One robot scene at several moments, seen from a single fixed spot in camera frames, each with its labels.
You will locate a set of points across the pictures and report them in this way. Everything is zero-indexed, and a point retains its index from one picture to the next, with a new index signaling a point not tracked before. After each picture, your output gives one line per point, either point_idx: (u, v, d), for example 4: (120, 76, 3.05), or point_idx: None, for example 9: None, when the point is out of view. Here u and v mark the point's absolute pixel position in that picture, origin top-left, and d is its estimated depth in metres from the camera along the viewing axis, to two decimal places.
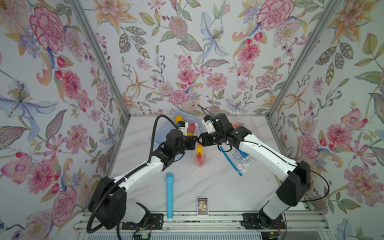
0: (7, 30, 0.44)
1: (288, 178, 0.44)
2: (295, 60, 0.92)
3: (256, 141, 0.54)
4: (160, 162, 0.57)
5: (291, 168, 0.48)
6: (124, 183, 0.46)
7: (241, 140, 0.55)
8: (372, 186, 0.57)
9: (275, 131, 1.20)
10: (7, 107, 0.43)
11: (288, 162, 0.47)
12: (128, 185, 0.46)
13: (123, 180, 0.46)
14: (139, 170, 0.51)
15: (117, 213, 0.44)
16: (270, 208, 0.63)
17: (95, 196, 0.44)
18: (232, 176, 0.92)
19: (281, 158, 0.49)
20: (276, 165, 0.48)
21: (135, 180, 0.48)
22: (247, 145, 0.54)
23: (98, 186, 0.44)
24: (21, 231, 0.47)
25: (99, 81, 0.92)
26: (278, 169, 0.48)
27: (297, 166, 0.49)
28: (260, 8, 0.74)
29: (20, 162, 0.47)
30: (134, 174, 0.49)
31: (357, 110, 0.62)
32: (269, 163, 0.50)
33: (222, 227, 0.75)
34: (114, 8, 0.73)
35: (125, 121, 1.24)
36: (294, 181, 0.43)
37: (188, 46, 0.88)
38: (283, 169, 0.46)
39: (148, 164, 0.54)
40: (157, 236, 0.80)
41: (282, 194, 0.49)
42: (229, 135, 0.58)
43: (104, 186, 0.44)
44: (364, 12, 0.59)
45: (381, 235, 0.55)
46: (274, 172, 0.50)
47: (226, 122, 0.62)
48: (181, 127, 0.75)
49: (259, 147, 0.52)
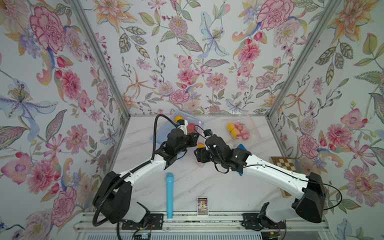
0: (7, 30, 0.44)
1: (305, 197, 0.41)
2: (295, 60, 0.92)
3: (259, 161, 0.52)
4: (163, 160, 0.59)
5: (304, 184, 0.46)
6: (130, 178, 0.47)
7: (244, 165, 0.52)
8: (372, 186, 0.57)
9: (275, 131, 1.20)
10: (7, 107, 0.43)
11: (298, 177, 0.45)
12: (134, 180, 0.47)
13: (128, 175, 0.48)
14: (143, 166, 0.53)
15: (122, 207, 0.45)
16: (276, 214, 0.61)
17: (100, 190, 0.45)
18: (232, 176, 0.92)
19: (290, 175, 0.46)
20: (287, 184, 0.46)
21: (140, 176, 0.50)
22: (251, 169, 0.52)
23: (104, 180, 0.45)
24: (21, 231, 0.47)
25: (99, 81, 0.92)
26: (291, 188, 0.45)
27: (309, 180, 0.47)
28: (260, 8, 0.74)
29: (20, 162, 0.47)
30: (139, 170, 0.51)
31: (357, 110, 0.62)
32: (280, 182, 0.47)
33: (222, 227, 0.75)
34: (114, 8, 0.73)
35: (125, 121, 1.24)
36: (312, 198, 0.41)
37: (188, 46, 0.88)
38: (297, 187, 0.44)
39: (152, 161, 0.56)
40: (157, 236, 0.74)
41: (304, 212, 0.46)
42: (230, 161, 0.55)
43: (110, 180, 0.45)
44: (364, 12, 0.59)
45: (381, 235, 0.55)
46: (287, 190, 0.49)
47: (224, 146, 0.58)
48: (181, 126, 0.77)
49: (264, 168, 0.50)
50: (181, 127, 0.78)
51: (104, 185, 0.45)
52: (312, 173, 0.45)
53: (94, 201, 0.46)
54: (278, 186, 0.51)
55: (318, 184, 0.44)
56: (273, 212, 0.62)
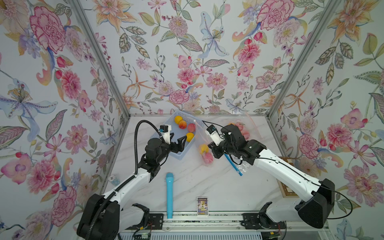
0: (7, 30, 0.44)
1: (313, 199, 0.40)
2: (296, 60, 0.92)
3: (273, 156, 0.51)
4: (147, 173, 0.58)
5: (315, 188, 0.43)
6: (115, 197, 0.45)
7: (257, 156, 0.52)
8: (372, 186, 0.57)
9: (275, 131, 1.20)
10: (7, 107, 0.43)
11: (311, 180, 0.44)
12: (120, 198, 0.45)
13: (113, 194, 0.46)
14: (128, 182, 0.52)
15: (111, 229, 0.43)
16: (276, 214, 0.62)
17: (84, 216, 0.43)
18: (232, 176, 0.92)
19: (302, 176, 0.45)
20: (297, 184, 0.45)
21: (125, 194, 0.48)
22: (263, 162, 0.51)
23: (88, 204, 0.43)
24: (21, 231, 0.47)
25: (99, 81, 0.92)
26: (299, 188, 0.44)
27: (321, 186, 0.46)
28: (260, 8, 0.74)
29: (20, 162, 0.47)
30: (124, 187, 0.49)
31: (357, 110, 0.62)
32: (289, 181, 0.47)
33: (222, 227, 0.75)
34: (114, 8, 0.73)
35: (125, 121, 1.24)
36: (320, 202, 0.40)
37: (188, 46, 0.88)
38: (306, 189, 0.43)
39: (136, 176, 0.55)
40: (157, 236, 0.80)
41: (306, 215, 0.45)
42: (242, 150, 0.55)
43: (95, 203, 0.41)
44: (364, 12, 0.59)
45: (381, 235, 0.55)
46: (296, 191, 0.46)
47: (238, 136, 0.58)
48: (165, 134, 0.75)
49: (277, 164, 0.49)
50: (165, 134, 0.75)
51: (88, 210, 0.43)
52: (327, 179, 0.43)
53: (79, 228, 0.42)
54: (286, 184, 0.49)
55: (330, 191, 0.43)
56: (274, 212, 0.62)
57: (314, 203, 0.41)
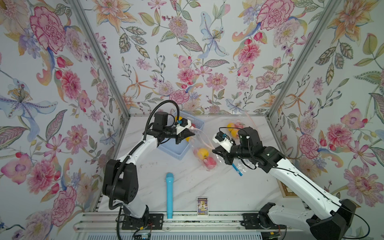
0: (7, 30, 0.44)
1: (331, 220, 0.38)
2: (295, 60, 0.92)
3: (291, 168, 0.48)
4: (154, 138, 0.62)
5: (334, 207, 0.41)
6: (130, 159, 0.50)
7: (274, 166, 0.49)
8: (372, 186, 0.57)
9: (276, 131, 1.19)
10: (7, 107, 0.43)
11: (330, 199, 0.42)
12: (135, 160, 0.50)
13: (128, 157, 0.50)
14: (138, 147, 0.55)
15: (132, 186, 0.49)
16: (279, 218, 0.61)
17: (106, 178, 0.47)
18: (232, 176, 0.92)
19: (321, 193, 0.43)
20: (315, 201, 0.43)
21: (138, 156, 0.52)
22: (280, 173, 0.49)
23: (107, 169, 0.47)
24: (21, 231, 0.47)
25: (99, 81, 0.92)
26: (317, 205, 0.42)
27: (342, 207, 0.43)
28: (260, 8, 0.74)
29: (20, 162, 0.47)
30: (136, 151, 0.53)
31: (357, 110, 0.62)
32: (307, 196, 0.44)
33: (222, 227, 0.75)
34: (114, 8, 0.73)
35: (125, 121, 1.24)
36: (339, 225, 0.38)
37: (188, 46, 0.88)
38: (324, 207, 0.41)
39: (145, 141, 0.58)
40: (157, 236, 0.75)
41: (320, 232, 0.44)
42: (258, 157, 0.53)
43: (113, 167, 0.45)
44: (364, 12, 0.59)
45: (381, 235, 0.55)
46: (312, 206, 0.44)
47: (256, 141, 0.55)
48: (178, 126, 0.74)
49: (296, 177, 0.46)
50: (178, 127, 0.74)
51: (108, 175, 0.47)
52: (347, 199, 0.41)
53: (104, 190, 0.48)
54: (301, 198, 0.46)
55: (351, 214, 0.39)
56: (277, 214, 0.61)
57: (333, 225, 0.39)
